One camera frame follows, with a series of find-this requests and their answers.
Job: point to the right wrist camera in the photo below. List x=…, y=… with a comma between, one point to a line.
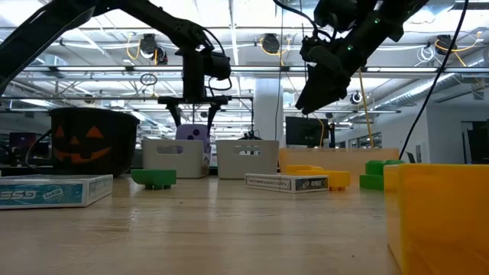
x=336, y=15

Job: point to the white plastic bin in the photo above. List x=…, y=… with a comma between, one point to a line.
x=172, y=166
x=248, y=168

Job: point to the blue-backed card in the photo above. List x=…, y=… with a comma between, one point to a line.
x=267, y=183

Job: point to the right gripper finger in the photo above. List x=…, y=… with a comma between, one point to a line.
x=332, y=97
x=317, y=88

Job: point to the dark green toy brick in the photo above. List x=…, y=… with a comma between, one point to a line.
x=153, y=177

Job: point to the teal playing card box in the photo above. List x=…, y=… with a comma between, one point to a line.
x=57, y=195

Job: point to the black pumpkin face bucket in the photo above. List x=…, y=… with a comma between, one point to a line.
x=95, y=122

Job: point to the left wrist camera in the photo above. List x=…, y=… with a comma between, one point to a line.
x=219, y=65

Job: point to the white building column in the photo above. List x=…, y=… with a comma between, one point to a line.
x=267, y=110

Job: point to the dark distant monitor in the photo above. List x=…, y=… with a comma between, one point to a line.
x=23, y=140

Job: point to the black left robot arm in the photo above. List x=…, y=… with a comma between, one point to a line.
x=30, y=34

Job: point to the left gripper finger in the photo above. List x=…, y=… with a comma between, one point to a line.
x=175, y=112
x=214, y=112

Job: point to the green two-stud toy brick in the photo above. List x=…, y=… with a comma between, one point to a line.
x=370, y=182

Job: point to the grey ventilation duct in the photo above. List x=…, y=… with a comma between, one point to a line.
x=57, y=61
x=420, y=89

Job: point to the black monitor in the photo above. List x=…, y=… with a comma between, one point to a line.
x=307, y=131

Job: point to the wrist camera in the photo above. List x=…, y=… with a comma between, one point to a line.
x=336, y=15
x=219, y=65

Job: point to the purple foam die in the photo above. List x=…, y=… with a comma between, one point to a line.
x=193, y=131

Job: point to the orange flat toy brick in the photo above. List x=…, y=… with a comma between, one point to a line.
x=338, y=179

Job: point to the dark office chair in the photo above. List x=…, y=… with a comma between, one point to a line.
x=412, y=157

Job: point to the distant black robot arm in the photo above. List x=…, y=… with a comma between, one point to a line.
x=250, y=136

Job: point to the yellow toy block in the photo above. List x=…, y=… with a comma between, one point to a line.
x=302, y=169

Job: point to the yellow toy brick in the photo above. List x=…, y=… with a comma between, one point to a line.
x=439, y=214

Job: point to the distant black station frame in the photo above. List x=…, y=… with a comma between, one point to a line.
x=242, y=98

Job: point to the large black screen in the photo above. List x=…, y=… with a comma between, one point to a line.
x=479, y=143

